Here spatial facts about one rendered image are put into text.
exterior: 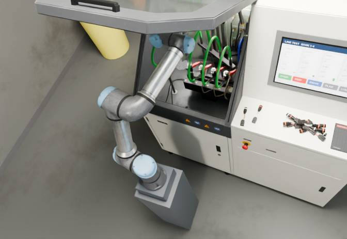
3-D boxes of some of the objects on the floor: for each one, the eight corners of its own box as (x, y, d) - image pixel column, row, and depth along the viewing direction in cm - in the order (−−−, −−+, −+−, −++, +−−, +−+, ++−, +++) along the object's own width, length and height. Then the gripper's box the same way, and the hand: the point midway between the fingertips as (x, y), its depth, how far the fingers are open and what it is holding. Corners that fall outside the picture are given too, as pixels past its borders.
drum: (108, 34, 382) (83, -14, 322) (137, 37, 367) (116, -12, 306) (93, 59, 363) (63, 14, 302) (123, 64, 348) (98, 18, 287)
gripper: (163, 41, 152) (172, 66, 169) (179, 44, 148) (186, 69, 166) (170, 29, 155) (177, 56, 173) (186, 32, 152) (191, 59, 169)
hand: (183, 58), depth 169 cm, fingers closed
